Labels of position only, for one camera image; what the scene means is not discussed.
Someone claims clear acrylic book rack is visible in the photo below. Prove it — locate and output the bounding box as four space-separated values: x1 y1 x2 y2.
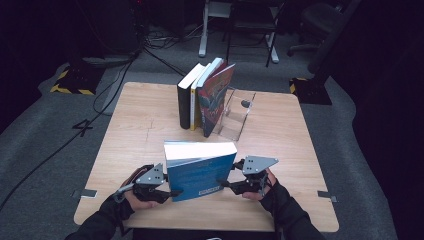
213 88 257 142

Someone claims person's left hand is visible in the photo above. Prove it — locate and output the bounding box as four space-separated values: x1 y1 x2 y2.
121 164 160 212

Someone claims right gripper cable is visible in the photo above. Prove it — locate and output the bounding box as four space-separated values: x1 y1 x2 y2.
260 169 285 240

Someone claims tangle of floor cables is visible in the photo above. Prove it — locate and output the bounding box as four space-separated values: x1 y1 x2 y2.
144 22 203 51

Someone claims yellow book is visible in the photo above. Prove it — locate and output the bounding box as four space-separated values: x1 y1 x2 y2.
189 62 213 132

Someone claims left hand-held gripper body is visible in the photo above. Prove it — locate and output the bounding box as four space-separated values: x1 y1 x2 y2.
133 163 171 204

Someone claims black equipment stand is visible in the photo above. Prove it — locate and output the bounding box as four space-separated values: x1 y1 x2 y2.
68 0 149 69

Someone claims black floor cable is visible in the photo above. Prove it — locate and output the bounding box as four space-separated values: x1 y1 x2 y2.
92 59 136 116
143 47 187 78
0 53 139 212

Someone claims black slanted pole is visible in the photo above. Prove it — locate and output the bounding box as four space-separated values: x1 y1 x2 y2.
306 0 363 75

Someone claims white desk leg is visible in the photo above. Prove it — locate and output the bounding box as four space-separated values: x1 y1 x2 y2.
198 0 214 58
265 31 280 64

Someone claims red illustrated book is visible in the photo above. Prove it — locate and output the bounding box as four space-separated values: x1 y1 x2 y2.
196 57 236 139

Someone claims black chair frame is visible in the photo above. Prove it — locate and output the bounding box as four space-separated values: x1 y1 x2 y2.
224 0 284 68

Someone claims black hardcover book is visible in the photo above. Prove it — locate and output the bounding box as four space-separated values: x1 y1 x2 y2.
176 63 206 130

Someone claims dark office chair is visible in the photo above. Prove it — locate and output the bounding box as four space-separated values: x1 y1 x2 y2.
287 1 338 58

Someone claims grey tape piece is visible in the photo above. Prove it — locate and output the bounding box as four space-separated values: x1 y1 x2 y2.
71 188 98 200
317 190 338 203

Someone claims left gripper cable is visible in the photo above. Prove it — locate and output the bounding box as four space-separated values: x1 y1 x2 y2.
112 184 135 236

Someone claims person's right hand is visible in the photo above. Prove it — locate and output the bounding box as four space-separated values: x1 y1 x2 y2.
242 168 278 202

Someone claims yellow black striped floor plate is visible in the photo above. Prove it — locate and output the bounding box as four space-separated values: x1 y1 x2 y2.
49 64 106 96
289 77 333 106

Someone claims blue book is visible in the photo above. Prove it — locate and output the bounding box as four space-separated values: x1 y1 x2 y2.
163 140 238 203

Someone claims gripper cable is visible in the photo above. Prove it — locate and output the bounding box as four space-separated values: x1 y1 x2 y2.
112 184 135 236
260 169 285 240

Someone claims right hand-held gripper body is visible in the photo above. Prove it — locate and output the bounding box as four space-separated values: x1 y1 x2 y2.
233 155 280 196

